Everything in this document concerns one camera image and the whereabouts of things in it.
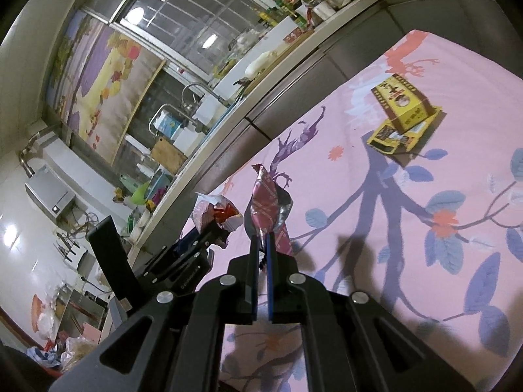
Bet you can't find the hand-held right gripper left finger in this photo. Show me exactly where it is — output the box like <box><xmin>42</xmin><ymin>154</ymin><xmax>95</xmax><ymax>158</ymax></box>
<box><xmin>49</xmin><ymin>233</ymin><xmax>262</xmax><ymax>392</ymax></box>

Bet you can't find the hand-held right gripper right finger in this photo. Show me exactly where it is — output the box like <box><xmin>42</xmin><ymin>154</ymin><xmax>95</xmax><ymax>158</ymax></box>
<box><xmin>263</xmin><ymin>232</ymin><xmax>477</xmax><ymax>392</ymax></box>

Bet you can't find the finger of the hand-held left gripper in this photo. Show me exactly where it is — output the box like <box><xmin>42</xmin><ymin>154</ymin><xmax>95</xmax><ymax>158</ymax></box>
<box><xmin>195</xmin><ymin>220</ymin><xmax>229</xmax><ymax>256</ymax></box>
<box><xmin>172</xmin><ymin>229</ymin><xmax>205</xmax><ymax>259</ymax></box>

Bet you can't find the pink and white snack wrapper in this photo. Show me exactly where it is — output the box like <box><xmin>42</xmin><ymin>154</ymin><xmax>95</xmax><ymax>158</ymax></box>
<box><xmin>192</xmin><ymin>193</ymin><xmax>242</xmax><ymax>250</ymax></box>

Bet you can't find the pink checkered candy wrapper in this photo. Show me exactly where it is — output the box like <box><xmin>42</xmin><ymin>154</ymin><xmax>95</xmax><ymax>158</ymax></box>
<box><xmin>244</xmin><ymin>164</ymin><xmax>295</xmax><ymax>254</ymax></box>

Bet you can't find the blue plastic basin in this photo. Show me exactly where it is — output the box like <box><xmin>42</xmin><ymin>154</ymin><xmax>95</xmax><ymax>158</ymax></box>
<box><xmin>145</xmin><ymin>171</ymin><xmax>174</xmax><ymax>203</ymax></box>

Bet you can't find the green plastic item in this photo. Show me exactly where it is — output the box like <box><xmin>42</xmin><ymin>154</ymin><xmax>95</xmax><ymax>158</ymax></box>
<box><xmin>125</xmin><ymin>182</ymin><xmax>152</xmax><ymax>209</ymax></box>

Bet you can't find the wooden cutting board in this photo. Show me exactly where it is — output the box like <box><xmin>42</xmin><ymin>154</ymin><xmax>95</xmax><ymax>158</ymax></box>
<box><xmin>150</xmin><ymin>137</ymin><xmax>189</xmax><ymax>174</ymax></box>

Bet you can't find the short steel faucet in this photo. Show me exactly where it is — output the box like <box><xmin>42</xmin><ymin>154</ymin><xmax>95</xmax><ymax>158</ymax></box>
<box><xmin>148</xmin><ymin>104</ymin><xmax>197</xmax><ymax>131</ymax></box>

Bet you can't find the pile of plastic bags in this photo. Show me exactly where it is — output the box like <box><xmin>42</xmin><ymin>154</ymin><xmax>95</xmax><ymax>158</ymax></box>
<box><xmin>25</xmin><ymin>282</ymin><xmax>103</xmax><ymax>376</ymax></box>

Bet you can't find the tall steel faucet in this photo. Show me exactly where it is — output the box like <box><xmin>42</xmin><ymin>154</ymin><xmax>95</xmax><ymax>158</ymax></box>
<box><xmin>180</xmin><ymin>82</ymin><xmax>229</xmax><ymax>109</ymax></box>

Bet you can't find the steel water heater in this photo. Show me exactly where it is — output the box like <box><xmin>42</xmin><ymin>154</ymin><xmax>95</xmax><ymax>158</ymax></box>
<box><xmin>25</xmin><ymin>165</ymin><xmax>76</xmax><ymax>225</ymax></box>

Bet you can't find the pink floral tablecloth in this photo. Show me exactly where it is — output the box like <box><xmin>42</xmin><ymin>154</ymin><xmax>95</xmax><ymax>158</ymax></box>
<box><xmin>202</xmin><ymin>29</ymin><xmax>523</xmax><ymax>392</ymax></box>

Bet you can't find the white dough lump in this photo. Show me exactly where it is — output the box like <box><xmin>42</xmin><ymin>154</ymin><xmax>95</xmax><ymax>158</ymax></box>
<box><xmin>245</xmin><ymin>51</ymin><xmax>274</xmax><ymax>76</ymax></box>

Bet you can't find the yellow flattened carton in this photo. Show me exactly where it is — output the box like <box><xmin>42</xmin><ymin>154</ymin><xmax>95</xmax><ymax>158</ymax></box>
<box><xmin>366</xmin><ymin>106</ymin><xmax>444</xmax><ymax>156</ymax></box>

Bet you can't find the barred kitchen window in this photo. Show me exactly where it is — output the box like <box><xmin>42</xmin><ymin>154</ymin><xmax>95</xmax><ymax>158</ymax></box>
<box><xmin>110</xmin><ymin>0</ymin><xmax>303</xmax><ymax>74</ymax></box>

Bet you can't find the yellow carton box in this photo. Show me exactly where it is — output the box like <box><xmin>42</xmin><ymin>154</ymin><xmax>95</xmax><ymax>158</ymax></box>
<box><xmin>370</xmin><ymin>74</ymin><xmax>434</xmax><ymax>132</ymax></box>

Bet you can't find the colourful wall poster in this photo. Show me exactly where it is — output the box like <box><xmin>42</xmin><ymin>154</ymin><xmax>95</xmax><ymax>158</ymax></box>
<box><xmin>47</xmin><ymin>10</ymin><xmax>166</xmax><ymax>166</ymax></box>

